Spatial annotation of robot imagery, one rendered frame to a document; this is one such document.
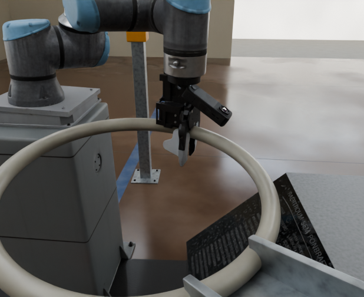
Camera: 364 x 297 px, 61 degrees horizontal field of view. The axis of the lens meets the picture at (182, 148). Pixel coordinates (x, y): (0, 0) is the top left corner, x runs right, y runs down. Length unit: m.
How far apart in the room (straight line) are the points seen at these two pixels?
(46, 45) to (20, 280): 0.88
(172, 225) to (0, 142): 1.14
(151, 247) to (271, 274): 1.43
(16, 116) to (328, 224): 1.01
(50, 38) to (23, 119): 0.29
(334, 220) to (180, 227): 1.35
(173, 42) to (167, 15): 0.05
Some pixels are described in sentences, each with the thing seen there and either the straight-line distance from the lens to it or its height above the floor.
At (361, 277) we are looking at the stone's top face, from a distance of 0.61.
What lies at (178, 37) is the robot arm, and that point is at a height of 1.20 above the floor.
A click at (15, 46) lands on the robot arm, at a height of 1.12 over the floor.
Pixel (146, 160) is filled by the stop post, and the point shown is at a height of 0.16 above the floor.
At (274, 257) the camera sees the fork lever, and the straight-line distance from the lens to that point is 0.42.
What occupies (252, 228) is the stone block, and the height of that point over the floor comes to 0.77.
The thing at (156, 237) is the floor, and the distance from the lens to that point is 1.89.
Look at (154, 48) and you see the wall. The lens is 7.16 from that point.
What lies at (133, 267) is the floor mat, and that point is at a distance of 1.72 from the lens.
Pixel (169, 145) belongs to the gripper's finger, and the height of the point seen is 0.95.
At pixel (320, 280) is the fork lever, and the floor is 0.99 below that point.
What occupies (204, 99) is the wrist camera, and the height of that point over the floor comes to 1.07.
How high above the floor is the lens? 1.27
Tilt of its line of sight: 27 degrees down
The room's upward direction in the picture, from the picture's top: straight up
